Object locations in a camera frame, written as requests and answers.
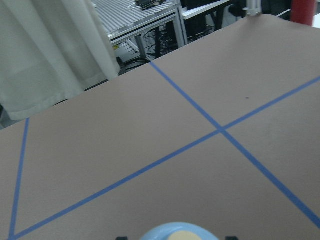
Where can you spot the aluminium frame table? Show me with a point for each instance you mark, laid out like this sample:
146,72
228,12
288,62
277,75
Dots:
123,20

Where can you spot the white desk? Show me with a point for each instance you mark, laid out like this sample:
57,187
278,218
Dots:
188,14

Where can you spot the white curtain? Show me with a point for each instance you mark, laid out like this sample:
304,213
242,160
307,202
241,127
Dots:
50,51

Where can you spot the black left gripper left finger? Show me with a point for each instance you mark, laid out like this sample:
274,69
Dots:
122,238

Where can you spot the blue call bell wooden base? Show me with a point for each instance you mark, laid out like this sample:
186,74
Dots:
178,231

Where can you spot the red cylinder post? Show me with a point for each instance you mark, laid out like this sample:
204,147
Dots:
303,11

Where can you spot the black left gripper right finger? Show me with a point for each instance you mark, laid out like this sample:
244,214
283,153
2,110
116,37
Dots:
231,238

